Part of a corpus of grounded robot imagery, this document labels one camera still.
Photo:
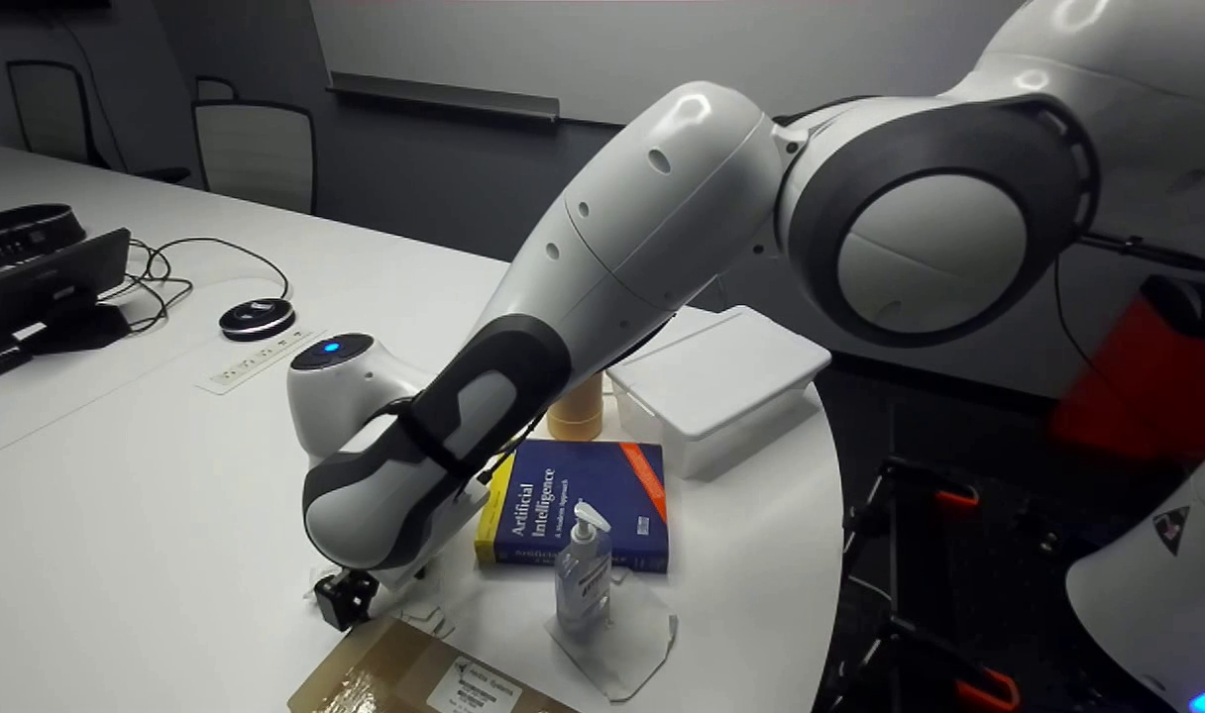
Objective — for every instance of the white plastic container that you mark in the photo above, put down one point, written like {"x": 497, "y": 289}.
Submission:
{"x": 715, "y": 377}

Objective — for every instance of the brown cardboard box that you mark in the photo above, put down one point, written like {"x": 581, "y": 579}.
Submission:
{"x": 389, "y": 674}

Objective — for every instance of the white paper strip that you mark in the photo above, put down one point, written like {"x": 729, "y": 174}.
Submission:
{"x": 251, "y": 364}

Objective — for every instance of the blue hardcover book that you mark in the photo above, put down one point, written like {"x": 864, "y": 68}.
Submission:
{"x": 589, "y": 498}

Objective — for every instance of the black tablet console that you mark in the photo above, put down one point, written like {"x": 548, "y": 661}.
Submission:
{"x": 40, "y": 298}

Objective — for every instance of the clear pump sanitizer bottle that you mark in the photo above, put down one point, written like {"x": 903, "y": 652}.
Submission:
{"x": 581, "y": 575}

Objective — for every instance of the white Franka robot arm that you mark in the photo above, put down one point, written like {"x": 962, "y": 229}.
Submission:
{"x": 657, "y": 201}

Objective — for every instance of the light mesh office chair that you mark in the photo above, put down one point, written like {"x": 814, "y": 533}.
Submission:
{"x": 50, "y": 113}
{"x": 251, "y": 151}

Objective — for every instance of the black video conference bar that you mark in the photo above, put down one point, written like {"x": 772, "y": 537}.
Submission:
{"x": 12, "y": 233}

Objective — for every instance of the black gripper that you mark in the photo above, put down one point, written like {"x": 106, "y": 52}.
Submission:
{"x": 346, "y": 596}

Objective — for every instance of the black orange bar clamp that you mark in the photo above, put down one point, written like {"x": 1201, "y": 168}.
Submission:
{"x": 971, "y": 679}

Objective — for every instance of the wall whiteboard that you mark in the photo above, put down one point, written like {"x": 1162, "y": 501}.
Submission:
{"x": 628, "y": 44}

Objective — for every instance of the red object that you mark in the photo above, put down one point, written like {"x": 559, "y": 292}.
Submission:
{"x": 1132, "y": 382}

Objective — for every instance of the tan thermos bottle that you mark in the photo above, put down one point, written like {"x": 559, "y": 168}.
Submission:
{"x": 575, "y": 409}

